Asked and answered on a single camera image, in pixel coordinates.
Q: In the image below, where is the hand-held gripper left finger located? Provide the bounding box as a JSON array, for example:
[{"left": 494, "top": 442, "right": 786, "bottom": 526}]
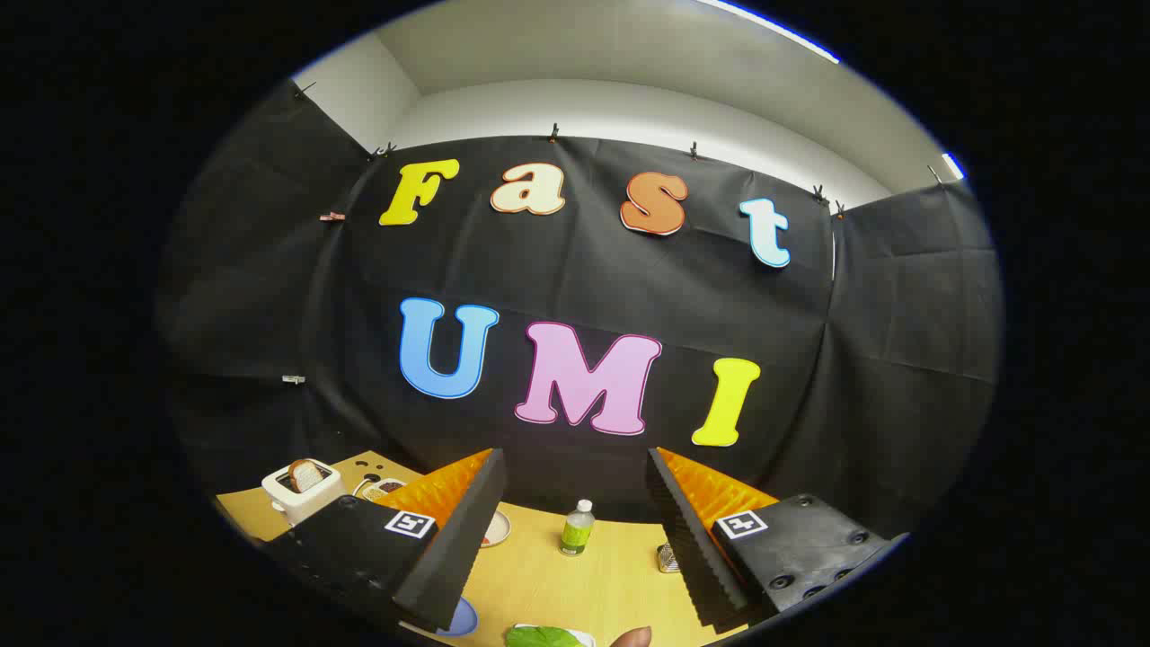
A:
[{"left": 265, "top": 448, "right": 509, "bottom": 633}]

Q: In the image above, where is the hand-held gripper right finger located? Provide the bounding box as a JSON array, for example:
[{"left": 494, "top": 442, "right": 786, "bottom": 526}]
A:
[{"left": 645, "top": 446, "right": 910, "bottom": 630}]

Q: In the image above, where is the green lettuce leaf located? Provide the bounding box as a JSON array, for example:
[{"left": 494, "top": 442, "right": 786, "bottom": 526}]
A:
[{"left": 505, "top": 625, "right": 585, "bottom": 647}]

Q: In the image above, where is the blue round plate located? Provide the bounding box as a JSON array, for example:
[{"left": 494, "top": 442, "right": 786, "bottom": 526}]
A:
[{"left": 438, "top": 597, "right": 480, "bottom": 638}]

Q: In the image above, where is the green label plastic bottle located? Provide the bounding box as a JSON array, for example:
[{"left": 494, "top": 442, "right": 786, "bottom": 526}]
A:
[{"left": 560, "top": 500, "right": 597, "bottom": 557}]

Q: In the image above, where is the white square plate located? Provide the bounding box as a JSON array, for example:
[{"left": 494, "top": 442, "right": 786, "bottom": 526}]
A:
[{"left": 512, "top": 623, "right": 597, "bottom": 647}]

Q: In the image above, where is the white toaster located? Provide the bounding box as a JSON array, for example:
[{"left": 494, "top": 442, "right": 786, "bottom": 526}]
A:
[{"left": 261, "top": 458, "right": 347, "bottom": 527}]

